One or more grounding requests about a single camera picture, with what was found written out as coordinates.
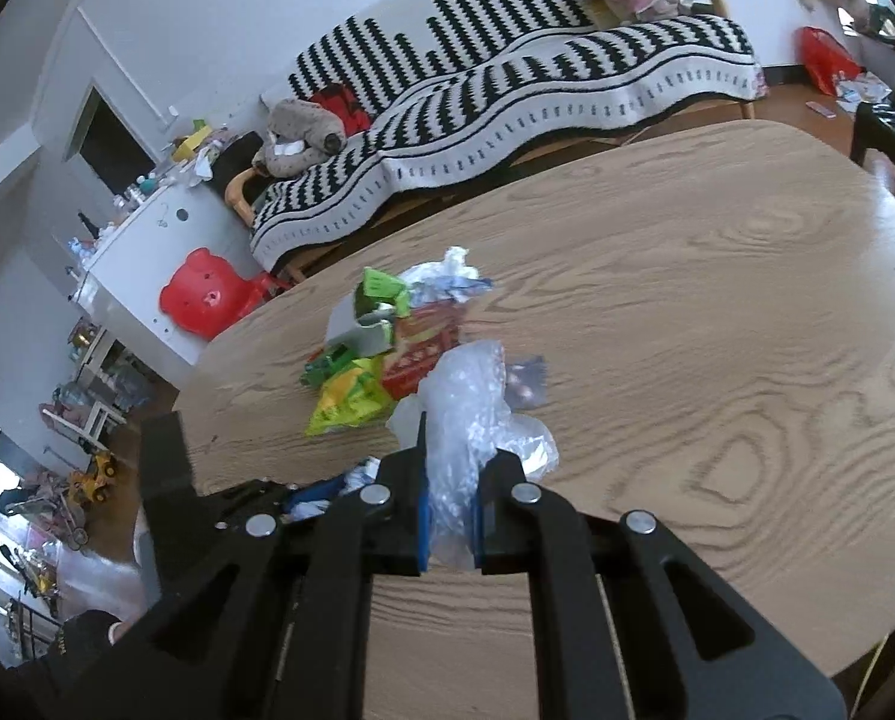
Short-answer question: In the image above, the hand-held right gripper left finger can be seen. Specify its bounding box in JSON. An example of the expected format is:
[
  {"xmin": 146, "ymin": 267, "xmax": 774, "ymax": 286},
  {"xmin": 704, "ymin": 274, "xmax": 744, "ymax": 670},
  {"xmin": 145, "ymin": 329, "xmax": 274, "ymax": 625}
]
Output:
[{"xmin": 65, "ymin": 412, "xmax": 431, "ymax": 720}]

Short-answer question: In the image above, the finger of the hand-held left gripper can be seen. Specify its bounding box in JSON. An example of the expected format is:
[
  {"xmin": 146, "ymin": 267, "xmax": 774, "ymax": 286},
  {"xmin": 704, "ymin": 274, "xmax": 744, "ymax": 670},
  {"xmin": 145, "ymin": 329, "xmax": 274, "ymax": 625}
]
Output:
[
  {"xmin": 140, "ymin": 411, "xmax": 220, "ymax": 595},
  {"xmin": 206, "ymin": 478, "xmax": 295, "ymax": 522}
]

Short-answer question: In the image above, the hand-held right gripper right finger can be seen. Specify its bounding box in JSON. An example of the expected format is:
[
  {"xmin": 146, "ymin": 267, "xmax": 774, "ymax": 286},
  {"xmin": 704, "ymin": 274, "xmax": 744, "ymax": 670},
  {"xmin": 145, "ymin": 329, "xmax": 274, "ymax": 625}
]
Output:
[{"xmin": 473, "ymin": 448, "xmax": 848, "ymax": 720}]

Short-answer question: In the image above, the clear plastic bag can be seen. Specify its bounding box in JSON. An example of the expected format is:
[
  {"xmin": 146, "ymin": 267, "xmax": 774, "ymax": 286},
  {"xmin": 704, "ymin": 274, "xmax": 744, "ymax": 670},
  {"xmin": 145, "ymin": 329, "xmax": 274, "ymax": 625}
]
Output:
[{"xmin": 386, "ymin": 340, "xmax": 561, "ymax": 571}]

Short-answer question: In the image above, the person's left forearm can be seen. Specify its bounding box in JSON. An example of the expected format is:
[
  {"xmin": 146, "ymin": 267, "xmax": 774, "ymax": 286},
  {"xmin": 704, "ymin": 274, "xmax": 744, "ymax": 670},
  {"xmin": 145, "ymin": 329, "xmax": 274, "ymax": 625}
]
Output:
[{"xmin": 13, "ymin": 611, "xmax": 131, "ymax": 691}]

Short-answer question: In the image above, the blue and white wrapper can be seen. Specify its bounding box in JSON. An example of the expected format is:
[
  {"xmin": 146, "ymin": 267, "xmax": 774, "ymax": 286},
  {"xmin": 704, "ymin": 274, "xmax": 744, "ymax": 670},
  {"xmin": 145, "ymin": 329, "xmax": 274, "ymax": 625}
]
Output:
[{"xmin": 283, "ymin": 456, "xmax": 383, "ymax": 523}]

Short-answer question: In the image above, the yellow toy truck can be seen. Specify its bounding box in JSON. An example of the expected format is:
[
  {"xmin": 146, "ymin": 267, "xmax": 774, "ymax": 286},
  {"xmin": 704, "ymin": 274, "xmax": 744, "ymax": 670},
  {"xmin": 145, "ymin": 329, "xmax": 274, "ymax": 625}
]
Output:
[{"xmin": 67, "ymin": 450, "xmax": 120, "ymax": 505}]

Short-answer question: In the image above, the toy stroller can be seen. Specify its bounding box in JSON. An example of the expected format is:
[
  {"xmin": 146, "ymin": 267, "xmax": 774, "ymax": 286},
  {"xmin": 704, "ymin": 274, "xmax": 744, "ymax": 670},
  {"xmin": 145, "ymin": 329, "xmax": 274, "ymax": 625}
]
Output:
[{"xmin": 0, "ymin": 478, "xmax": 90, "ymax": 550}]

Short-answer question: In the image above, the white shelf rack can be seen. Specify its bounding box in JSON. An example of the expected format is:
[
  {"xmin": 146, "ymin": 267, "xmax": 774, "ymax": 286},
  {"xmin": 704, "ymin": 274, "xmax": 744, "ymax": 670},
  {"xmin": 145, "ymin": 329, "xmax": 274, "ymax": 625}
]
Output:
[{"xmin": 71, "ymin": 326, "xmax": 132, "ymax": 432}]

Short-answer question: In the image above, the yellow-green snack bag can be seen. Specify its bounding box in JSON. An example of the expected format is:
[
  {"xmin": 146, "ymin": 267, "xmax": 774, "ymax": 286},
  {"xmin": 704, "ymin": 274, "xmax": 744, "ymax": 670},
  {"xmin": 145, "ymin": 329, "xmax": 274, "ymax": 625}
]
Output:
[{"xmin": 305, "ymin": 356, "xmax": 401, "ymax": 437}]

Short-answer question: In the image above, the small green wrapper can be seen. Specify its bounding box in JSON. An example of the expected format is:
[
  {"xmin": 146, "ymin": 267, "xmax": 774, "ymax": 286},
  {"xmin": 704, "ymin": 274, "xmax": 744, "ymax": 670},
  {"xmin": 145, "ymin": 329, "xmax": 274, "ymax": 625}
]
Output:
[{"xmin": 301, "ymin": 345, "xmax": 360, "ymax": 389}]

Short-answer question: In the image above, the grey-purple foil packet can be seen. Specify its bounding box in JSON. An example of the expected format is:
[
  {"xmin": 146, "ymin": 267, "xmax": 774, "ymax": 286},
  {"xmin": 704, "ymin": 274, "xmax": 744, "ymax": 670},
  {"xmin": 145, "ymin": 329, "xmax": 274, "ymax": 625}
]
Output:
[{"xmin": 503, "ymin": 356, "xmax": 551, "ymax": 412}]

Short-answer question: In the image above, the red snack packet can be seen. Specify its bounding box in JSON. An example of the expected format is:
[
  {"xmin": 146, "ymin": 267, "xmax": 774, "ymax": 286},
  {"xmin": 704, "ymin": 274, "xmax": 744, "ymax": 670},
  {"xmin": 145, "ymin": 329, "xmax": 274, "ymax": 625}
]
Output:
[{"xmin": 380, "ymin": 300, "xmax": 465, "ymax": 401}]

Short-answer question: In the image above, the red bear-shaped stool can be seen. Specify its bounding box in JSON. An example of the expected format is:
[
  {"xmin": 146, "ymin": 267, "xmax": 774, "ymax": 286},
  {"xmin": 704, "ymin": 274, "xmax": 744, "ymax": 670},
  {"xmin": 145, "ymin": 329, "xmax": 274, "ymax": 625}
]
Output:
[{"xmin": 158, "ymin": 247, "xmax": 293, "ymax": 341}]

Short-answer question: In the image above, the green and white carton box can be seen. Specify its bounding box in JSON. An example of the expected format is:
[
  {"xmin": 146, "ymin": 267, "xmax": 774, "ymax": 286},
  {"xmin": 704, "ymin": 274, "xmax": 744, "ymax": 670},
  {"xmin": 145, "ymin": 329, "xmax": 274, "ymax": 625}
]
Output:
[{"xmin": 326, "ymin": 267, "xmax": 411, "ymax": 358}]

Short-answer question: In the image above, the white cabinet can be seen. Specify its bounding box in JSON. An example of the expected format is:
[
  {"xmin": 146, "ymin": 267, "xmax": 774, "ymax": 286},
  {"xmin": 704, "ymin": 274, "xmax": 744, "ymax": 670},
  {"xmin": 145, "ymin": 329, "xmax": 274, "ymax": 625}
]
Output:
[{"xmin": 73, "ymin": 186, "xmax": 270, "ymax": 368}]

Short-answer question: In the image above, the crumpled white tissue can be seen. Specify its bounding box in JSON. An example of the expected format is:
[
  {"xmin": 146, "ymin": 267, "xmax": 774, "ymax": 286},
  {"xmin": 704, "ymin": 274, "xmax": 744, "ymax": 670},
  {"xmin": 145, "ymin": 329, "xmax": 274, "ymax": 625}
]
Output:
[{"xmin": 406, "ymin": 246, "xmax": 494, "ymax": 307}]

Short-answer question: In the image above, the group of small bottles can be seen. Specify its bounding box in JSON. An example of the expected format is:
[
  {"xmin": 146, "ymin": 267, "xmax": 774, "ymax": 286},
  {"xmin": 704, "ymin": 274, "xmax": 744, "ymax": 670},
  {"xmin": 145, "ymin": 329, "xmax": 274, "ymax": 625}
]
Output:
[{"xmin": 65, "ymin": 163, "xmax": 188, "ymax": 272}]

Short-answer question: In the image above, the black cloth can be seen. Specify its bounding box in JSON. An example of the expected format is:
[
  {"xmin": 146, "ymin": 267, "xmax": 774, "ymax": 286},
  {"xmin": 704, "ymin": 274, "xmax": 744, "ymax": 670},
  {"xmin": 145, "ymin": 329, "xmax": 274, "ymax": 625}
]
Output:
[{"xmin": 211, "ymin": 131, "xmax": 266, "ymax": 185}]

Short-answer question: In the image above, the brown plush toy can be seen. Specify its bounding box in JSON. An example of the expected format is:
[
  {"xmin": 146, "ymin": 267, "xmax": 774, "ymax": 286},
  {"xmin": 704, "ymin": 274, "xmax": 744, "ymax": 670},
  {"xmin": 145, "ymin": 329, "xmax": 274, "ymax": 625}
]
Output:
[{"xmin": 253, "ymin": 97, "xmax": 348, "ymax": 179}]

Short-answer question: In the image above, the red cushion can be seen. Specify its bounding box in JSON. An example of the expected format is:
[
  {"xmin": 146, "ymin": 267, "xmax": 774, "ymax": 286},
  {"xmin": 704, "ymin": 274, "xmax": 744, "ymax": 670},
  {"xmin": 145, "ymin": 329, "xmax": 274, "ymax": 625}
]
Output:
[{"xmin": 311, "ymin": 82, "xmax": 374, "ymax": 138}]

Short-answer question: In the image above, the black white striped sofa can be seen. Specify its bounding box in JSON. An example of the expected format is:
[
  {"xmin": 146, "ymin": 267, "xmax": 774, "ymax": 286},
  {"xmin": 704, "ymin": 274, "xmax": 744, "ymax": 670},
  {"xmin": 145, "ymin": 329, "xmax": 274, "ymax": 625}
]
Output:
[{"xmin": 248, "ymin": 0, "xmax": 768, "ymax": 272}]

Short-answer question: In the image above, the black chair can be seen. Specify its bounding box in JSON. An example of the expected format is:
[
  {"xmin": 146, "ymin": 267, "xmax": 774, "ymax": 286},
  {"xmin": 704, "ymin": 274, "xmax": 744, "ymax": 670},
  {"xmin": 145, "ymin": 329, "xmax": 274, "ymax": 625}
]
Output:
[{"xmin": 851, "ymin": 101, "xmax": 895, "ymax": 200}]

